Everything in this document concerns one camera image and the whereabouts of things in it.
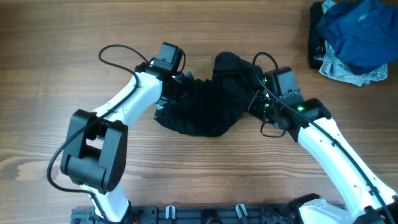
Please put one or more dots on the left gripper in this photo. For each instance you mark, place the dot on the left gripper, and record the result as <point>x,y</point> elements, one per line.
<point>184,79</point>

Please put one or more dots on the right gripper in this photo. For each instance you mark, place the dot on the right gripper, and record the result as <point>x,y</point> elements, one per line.
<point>254,107</point>

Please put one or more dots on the blue garment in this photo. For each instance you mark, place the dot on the blue garment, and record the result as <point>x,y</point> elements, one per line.
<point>363,34</point>

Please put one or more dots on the light grey garment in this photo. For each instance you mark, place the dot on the light grey garment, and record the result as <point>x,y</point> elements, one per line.
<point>335,69</point>

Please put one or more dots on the black garment in pile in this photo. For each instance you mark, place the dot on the black garment in pile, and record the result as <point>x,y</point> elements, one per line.
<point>316,43</point>

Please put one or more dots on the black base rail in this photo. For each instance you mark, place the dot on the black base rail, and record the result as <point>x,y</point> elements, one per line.
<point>263,214</point>

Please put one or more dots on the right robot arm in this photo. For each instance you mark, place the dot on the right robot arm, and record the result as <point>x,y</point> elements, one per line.
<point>367,198</point>

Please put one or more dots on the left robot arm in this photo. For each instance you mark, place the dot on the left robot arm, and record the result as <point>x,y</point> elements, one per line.
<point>95,150</point>

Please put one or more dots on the black polo shirt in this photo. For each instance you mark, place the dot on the black polo shirt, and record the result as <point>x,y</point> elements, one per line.
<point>212,106</point>

